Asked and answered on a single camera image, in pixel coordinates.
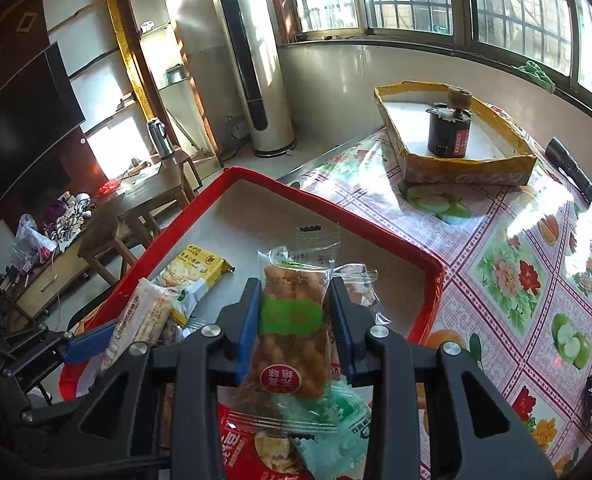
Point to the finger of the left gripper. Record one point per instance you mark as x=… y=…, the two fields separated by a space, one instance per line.
x=90 y=343

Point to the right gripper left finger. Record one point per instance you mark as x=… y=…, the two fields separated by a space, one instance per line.
x=239 y=326

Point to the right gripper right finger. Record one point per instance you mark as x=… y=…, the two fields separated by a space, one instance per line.
x=351 y=323

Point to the mixed nut bar packet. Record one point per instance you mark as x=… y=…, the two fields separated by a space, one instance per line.
x=360 y=284

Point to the white wafer packet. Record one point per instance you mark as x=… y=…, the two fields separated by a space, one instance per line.
x=142 y=320

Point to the yellow biscuit packet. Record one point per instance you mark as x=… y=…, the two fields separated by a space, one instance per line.
x=188 y=277

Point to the green label twist packet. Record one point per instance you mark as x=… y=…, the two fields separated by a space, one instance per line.
x=288 y=385

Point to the red snack bag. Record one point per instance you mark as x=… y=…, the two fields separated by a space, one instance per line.
x=258 y=456

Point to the green long snack packet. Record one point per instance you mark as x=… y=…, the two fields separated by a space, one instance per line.
x=332 y=454

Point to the red snack tray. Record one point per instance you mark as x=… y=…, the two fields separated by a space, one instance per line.
x=238 y=215

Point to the floral fruit tablecloth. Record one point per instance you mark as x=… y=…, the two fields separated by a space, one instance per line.
x=517 y=286

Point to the white tower air conditioner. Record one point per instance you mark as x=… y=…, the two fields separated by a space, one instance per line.
x=250 y=39

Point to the steel kettle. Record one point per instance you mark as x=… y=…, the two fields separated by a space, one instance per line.
x=158 y=133

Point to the black jar in yellow tray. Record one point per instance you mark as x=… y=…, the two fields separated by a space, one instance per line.
x=449 y=124

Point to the yellow cardboard tray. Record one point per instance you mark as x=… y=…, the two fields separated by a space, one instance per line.
x=497 y=152

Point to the black flashlight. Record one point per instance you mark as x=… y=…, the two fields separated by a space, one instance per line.
x=561 y=159

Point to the green cloth on windowsill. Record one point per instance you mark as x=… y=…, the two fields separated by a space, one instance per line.
x=536 y=74

